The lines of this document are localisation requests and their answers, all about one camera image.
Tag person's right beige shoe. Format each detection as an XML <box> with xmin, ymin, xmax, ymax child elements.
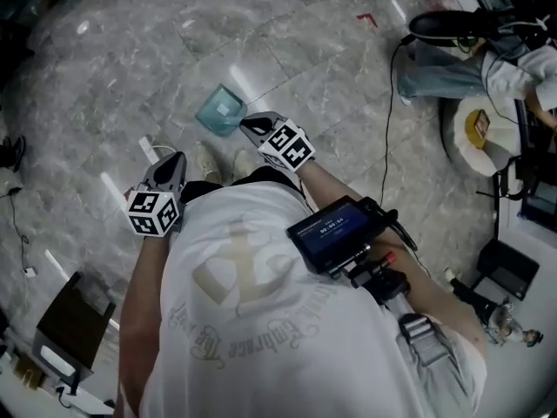
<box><xmin>232</xmin><ymin>147</ymin><xmax>263</xmax><ymax>183</ymax></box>

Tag grey harness strap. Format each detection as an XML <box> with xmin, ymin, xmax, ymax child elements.
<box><xmin>394</xmin><ymin>294</ymin><xmax>454</xmax><ymax>370</ymax></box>

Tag white power strip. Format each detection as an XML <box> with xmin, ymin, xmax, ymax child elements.
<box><xmin>138</xmin><ymin>135</ymin><xmax>161</xmax><ymax>165</ymax></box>

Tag person's white printed t-shirt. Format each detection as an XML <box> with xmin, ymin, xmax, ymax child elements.
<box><xmin>138</xmin><ymin>180</ymin><xmax>488</xmax><ymax>418</ymax></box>

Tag person's left forearm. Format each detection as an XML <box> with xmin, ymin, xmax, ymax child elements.
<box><xmin>115</xmin><ymin>232</ymin><xmax>178</xmax><ymax>414</ymax></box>

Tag white desk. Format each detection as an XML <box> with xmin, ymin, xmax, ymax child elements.
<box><xmin>490</xmin><ymin>154</ymin><xmax>557</xmax><ymax>253</ymax></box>

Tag black chest-mounted monitor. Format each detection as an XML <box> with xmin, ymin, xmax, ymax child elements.
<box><xmin>285</xmin><ymin>195</ymin><xmax>387</xmax><ymax>276</ymax></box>

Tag dark open box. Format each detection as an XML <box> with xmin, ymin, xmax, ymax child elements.
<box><xmin>31</xmin><ymin>270</ymin><xmax>118</xmax><ymax>386</ymax></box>

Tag person's beige shoe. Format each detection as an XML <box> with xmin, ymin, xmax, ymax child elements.
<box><xmin>193</xmin><ymin>140</ymin><xmax>224</xmax><ymax>187</ymax></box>
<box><xmin>232</xmin><ymin>147</ymin><xmax>263</xmax><ymax>183</ymax></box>

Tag black shoe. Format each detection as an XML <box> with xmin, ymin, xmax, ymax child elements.
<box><xmin>0</xmin><ymin>134</ymin><xmax>28</xmax><ymax>174</ymax></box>

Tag round white stool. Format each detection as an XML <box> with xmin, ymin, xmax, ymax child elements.
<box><xmin>438</xmin><ymin>95</ymin><xmax>524</xmax><ymax>178</ymax></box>

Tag yellow box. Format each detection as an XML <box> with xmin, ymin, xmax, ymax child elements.
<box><xmin>464</xmin><ymin>108</ymin><xmax>493</xmax><ymax>150</ymax></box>

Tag long black floor cable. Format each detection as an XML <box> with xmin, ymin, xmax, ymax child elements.
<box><xmin>377</xmin><ymin>32</ymin><xmax>419</xmax><ymax>209</ymax></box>

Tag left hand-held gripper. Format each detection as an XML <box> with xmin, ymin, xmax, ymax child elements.
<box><xmin>125</xmin><ymin>151</ymin><xmax>189</xmax><ymax>239</ymax></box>

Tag grey marble floor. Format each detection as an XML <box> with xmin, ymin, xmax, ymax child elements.
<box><xmin>0</xmin><ymin>0</ymin><xmax>557</xmax><ymax>418</ymax></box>

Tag person's right forearm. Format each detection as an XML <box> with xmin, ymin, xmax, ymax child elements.
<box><xmin>299</xmin><ymin>158</ymin><xmax>489</xmax><ymax>359</ymax></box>

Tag person's black trousers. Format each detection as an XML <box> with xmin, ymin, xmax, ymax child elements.
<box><xmin>179</xmin><ymin>165</ymin><xmax>302</xmax><ymax>205</ymax></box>

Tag teal translucent dustpan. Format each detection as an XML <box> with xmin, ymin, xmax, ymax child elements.
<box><xmin>194</xmin><ymin>83</ymin><xmax>246</xmax><ymax>138</ymax></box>

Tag white power cable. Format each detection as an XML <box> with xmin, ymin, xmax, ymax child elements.
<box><xmin>150</xmin><ymin>144</ymin><xmax>187</xmax><ymax>157</ymax></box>

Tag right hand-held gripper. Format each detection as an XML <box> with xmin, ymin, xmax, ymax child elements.
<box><xmin>238</xmin><ymin>111</ymin><xmax>317</xmax><ymax>174</ymax></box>

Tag thin black cable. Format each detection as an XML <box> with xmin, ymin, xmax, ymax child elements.
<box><xmin>0</xmin><ymin>186</ymin><xmax>31</xmax><ymax>274</ymax></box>

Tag person's left beige shoe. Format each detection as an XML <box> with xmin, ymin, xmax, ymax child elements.
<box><xmin>193</xmin><ymin>140</ymin><xmax>224</xmax><ymax>187</ymax></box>

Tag black laptop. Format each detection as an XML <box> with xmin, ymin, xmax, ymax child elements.
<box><xmin>471</xmin><ymin>238</ymin><xmax>541</xmax><ymax>301</ymax></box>

